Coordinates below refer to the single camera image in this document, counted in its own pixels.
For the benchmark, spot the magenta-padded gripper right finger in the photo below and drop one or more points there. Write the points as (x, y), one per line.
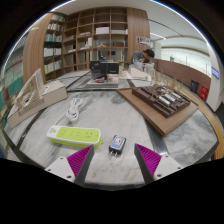
(150, 160)

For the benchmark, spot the black building model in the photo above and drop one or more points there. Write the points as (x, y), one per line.
(101, 68)

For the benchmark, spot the shelf unit with green books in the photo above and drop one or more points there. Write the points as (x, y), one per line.
(13, 80)

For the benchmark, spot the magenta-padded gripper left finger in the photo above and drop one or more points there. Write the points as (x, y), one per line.
(78, 161)

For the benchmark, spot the dark bin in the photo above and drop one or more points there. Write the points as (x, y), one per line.
(194, 86)

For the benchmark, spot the tall wooden book shelf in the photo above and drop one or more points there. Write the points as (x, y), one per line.
(35, 50)

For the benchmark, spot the brown building model on board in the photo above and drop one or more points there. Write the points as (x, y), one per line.
(156, 116)

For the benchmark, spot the wall-mounted screen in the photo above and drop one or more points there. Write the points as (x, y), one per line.
(215, 72)

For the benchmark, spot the wall picture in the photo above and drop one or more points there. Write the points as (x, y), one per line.
(143, 41)

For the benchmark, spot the white and green power strip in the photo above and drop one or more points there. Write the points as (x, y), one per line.
(75, 135)

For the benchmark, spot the person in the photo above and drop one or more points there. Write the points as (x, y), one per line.
(138, 56)

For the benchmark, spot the small black charger block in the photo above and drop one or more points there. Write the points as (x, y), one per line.
(117, 144)

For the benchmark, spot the small white building model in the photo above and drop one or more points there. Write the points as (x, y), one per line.
(138, 74)

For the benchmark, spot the white architectural building model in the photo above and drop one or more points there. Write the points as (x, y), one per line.
(53, 95)

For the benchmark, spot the wooden grid shelf unit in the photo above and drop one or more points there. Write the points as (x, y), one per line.
(103, 33)

